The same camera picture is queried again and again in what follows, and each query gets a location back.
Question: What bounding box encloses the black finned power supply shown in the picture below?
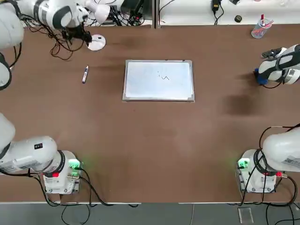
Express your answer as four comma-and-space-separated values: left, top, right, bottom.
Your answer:
120, 0, 144, 17

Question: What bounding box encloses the small circuit board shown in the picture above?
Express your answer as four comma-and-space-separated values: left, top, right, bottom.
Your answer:
130, 14, 144, 25

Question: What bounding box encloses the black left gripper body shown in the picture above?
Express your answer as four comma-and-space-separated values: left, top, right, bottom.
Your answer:
63, 22, 85, 38

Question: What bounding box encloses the aluminium frame post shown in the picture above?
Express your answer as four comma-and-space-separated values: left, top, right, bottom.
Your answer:
151, 0, 162, 29

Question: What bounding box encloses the silver framed whiteboard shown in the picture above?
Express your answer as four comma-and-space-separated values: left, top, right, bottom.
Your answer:
121, 59, 195, 102

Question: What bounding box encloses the clear plastic pen cup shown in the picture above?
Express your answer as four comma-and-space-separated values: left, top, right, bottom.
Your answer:
251, 20, 270, 39

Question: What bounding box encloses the black base cable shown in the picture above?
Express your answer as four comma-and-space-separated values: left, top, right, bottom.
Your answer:
77, 167, 141, 208
276, 174, 300, 207

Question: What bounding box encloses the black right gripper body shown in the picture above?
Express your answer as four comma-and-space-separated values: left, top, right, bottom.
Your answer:
262, 48, 287, 59

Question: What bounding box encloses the white desk lamp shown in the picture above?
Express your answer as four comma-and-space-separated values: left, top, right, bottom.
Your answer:
82, 0, 111, 51

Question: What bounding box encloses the blue plastic eraser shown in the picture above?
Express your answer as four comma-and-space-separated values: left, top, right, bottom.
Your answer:
254, 67, 269, 86

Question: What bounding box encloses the grey floor plate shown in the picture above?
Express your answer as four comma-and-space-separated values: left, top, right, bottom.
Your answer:
238, 207, 254, 223

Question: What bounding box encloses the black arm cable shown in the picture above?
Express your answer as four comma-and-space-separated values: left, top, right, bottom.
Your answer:
255, 126, 300, 179
0, 13, 47, 180

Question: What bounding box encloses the black left base cable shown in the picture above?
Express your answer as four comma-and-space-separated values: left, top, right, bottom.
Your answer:
77, 167, 141, 208

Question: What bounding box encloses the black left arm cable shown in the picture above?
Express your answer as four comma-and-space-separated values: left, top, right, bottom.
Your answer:
0, 13, 47, 180

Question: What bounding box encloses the black right base cable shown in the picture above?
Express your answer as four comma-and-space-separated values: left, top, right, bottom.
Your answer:
276, 174, 300, 207

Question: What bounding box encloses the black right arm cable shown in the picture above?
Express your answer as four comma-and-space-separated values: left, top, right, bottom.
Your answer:
255, 126, 300, 179

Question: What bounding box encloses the blue white whiteboard marker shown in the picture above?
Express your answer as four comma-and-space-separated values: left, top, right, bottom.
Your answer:
81, 65, 90, 84

